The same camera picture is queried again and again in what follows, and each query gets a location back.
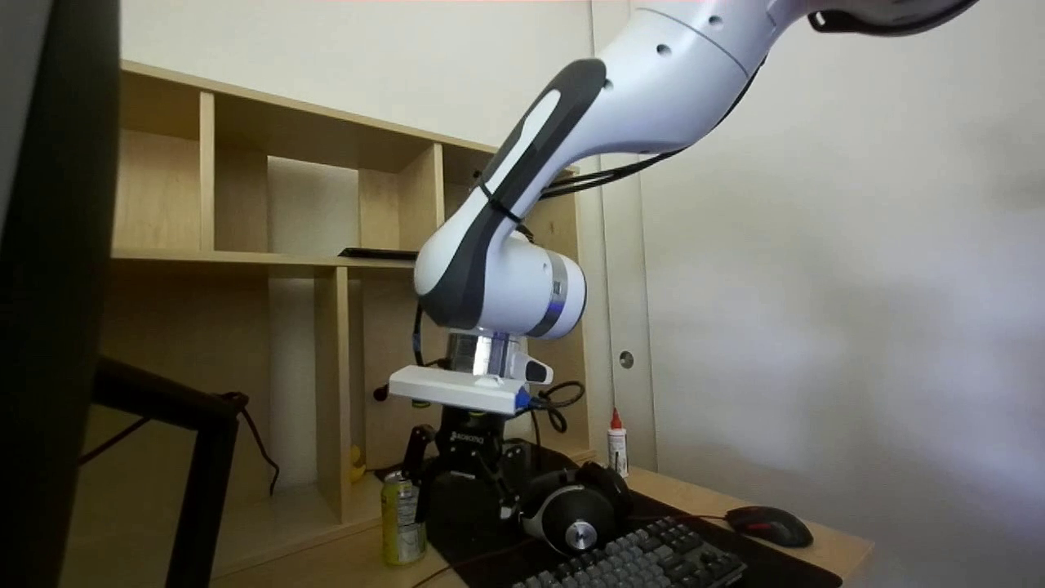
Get black metal stand frame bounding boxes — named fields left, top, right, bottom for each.
left=88, top=354, right=250, bottom=588

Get black silver headphones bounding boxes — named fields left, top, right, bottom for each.
left=516, top=461, right=632, bottom=554

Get grey black mechanical keyboard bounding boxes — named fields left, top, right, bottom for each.
left=509, top=512, right=751, bottom=588

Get black computer mouse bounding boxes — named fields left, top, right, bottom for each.
left=723, top=502, right=816, bottom=551

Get white glue bottle red cap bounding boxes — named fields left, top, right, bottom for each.
left=604, top=407, right=632, bottom=484

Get black desk mat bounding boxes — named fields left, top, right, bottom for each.
left=372, top=436, right=848, bottom=588

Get dark monitor edge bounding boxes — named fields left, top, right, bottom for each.
left=0, top=0, right=126, bottom=588

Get flat black device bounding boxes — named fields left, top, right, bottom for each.
left=335, top=245, right=421, bottom=264

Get thin black hanging cable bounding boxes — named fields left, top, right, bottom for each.
left=235, top=400, right=284, bottom=501

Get green yellow soda can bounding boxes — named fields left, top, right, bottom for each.
left=378, top=468, right=430, bottom=572

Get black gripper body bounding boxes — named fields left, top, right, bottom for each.
left=430, top=405, right=513, bottom=491

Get black camera cable loop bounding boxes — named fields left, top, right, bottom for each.
left=529, top=378, right=589, bottom=438

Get light wooden shelf unit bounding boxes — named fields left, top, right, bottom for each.
left=62, top=59, right=597, bottom=588

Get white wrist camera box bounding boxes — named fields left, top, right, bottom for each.
left=385, top=354, right=555, bottom=423

